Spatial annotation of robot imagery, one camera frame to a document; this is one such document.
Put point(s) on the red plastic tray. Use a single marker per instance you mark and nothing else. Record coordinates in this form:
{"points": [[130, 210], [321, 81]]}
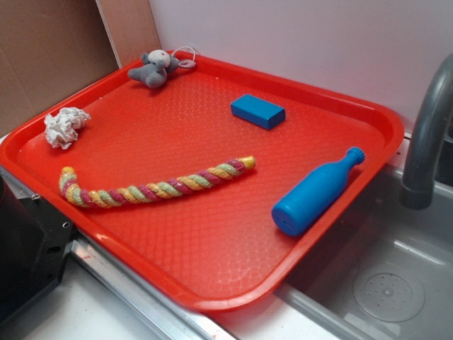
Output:
{"points": [[218, 249]]}

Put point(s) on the blue rectangular block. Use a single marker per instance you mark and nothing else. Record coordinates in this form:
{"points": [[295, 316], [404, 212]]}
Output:
{"points": [[257, 111]]}

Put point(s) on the blue plastic toy bottle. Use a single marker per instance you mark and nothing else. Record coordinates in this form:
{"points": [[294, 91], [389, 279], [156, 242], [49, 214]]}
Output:
{"points": [[298, 210]]}

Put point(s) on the grey plush elephant toy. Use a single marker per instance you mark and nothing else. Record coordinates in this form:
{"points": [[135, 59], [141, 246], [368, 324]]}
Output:
{"points": [[158, 64]]}

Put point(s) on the crumpled white paper ball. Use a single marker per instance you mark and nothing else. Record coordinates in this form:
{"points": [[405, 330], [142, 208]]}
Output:
{"points": [[61, 130]]}

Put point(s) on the grey toy sink basin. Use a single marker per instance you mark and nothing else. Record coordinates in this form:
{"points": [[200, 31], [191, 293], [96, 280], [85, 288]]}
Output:
{"points": [[381, 272]]}

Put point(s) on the grey sink faucet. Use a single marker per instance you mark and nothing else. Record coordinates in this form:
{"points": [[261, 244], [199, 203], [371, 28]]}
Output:
{"points": [[429, 157]]}

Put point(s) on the brown cardboard panel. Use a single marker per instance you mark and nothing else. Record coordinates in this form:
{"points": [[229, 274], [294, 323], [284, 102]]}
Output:
{"points": [[52, 49]]}

